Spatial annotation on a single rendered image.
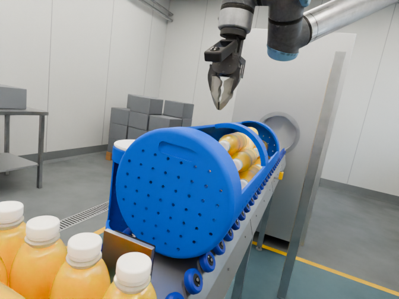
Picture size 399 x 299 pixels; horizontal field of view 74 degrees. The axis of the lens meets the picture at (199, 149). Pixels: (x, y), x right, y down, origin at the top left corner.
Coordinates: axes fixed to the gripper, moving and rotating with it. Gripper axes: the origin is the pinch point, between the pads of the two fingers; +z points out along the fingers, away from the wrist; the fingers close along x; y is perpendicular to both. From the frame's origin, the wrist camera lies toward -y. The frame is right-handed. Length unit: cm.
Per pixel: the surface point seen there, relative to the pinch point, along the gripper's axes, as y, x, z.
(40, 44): 191, 333, -41
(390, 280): 193, -118, 129
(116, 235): -36.5, 2.2, 24.0
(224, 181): -23.3, -11.4, 13.8
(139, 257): -46, -9, 18
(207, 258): -21.3, -10.3, 31.7
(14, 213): -48, 11, 19
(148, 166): -23.4, 5.5, 14.8
